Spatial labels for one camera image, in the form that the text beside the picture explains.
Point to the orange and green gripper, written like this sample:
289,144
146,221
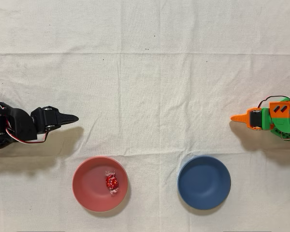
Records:
254,118

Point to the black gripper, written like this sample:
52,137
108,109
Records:
53,118

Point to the red candy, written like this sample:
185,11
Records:
111,181

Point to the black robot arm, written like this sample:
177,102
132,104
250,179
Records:
19,123

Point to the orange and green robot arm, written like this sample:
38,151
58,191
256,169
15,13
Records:
280,113

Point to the blue bowl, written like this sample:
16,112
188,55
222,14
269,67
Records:
204,182

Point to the red bowl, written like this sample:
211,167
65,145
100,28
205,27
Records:
91,188

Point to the white tablecloth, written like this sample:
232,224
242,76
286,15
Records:
159,72

